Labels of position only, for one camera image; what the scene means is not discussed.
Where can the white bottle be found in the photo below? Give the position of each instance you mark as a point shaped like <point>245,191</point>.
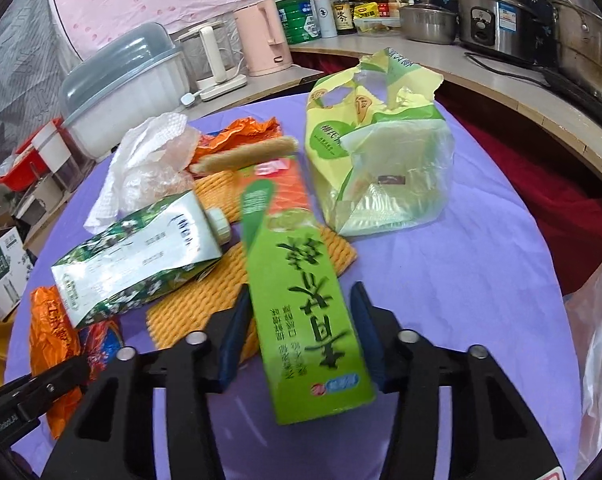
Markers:
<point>325,12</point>

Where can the steel rice cooker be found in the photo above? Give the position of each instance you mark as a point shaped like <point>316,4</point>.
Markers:
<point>496,15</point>

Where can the white paper towel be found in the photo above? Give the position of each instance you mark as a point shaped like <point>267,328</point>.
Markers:
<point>131,160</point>

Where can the steel steamer pot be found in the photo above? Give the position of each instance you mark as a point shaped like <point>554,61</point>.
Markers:
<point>586,45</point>

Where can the orange snack wrapper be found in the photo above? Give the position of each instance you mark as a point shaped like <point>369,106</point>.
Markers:
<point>241,132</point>

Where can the orange red packet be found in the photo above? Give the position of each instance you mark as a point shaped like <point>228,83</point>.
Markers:
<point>291,190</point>

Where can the white dish drainer with lid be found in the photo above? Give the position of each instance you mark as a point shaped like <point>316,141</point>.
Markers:
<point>131,95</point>

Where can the curved wooden counter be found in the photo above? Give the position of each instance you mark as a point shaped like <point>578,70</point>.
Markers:
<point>506,90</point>

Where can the green tea carton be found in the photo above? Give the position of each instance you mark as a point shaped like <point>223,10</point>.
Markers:
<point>301,310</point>

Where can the yellow packet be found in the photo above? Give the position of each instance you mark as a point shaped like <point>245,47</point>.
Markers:
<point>367,11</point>

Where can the yellow green plastic bag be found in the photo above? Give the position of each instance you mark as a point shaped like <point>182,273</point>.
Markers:
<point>381,175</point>

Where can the white green floral carton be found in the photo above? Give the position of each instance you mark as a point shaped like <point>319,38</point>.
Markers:
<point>131,260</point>

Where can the white trash bag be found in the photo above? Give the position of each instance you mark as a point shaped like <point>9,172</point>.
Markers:
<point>601,335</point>

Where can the steel pot with lid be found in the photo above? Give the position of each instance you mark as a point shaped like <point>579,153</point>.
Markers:
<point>428,22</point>

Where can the printed cardboard box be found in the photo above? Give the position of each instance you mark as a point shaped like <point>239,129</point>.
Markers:
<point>3,270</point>

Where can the clear crumpled plastic wrap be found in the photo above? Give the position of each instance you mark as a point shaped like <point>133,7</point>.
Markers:
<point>178,152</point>

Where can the clear food container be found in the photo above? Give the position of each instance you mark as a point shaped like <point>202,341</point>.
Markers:
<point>378,26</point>

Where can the white power plug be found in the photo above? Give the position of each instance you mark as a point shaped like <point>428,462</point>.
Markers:
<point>190,100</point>

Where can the glass electric kettle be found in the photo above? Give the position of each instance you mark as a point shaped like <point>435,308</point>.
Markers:
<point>208,55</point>

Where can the purple tablecloth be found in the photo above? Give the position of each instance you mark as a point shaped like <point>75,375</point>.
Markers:
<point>456,285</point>

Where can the orange foam net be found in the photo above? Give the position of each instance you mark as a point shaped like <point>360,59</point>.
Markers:
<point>181,320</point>

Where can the red plastic container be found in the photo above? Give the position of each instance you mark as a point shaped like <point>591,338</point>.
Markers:
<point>16,170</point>

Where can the pink electric kettle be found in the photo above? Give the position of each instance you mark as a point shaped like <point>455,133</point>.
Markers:
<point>261,40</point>

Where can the orange dragonfly plastic bag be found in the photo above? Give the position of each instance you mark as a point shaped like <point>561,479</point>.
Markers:
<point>51,335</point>

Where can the black induction cooktop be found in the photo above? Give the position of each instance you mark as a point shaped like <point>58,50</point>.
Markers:
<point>576,92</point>

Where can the green tin can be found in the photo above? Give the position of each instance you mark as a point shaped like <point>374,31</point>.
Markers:
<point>298,20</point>

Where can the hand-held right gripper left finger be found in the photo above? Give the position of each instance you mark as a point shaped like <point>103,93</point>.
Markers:
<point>233,342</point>

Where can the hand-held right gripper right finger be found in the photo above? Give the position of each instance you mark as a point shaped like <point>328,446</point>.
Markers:
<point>368,342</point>

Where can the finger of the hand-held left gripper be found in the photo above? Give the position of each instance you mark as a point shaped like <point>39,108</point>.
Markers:
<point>41,385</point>

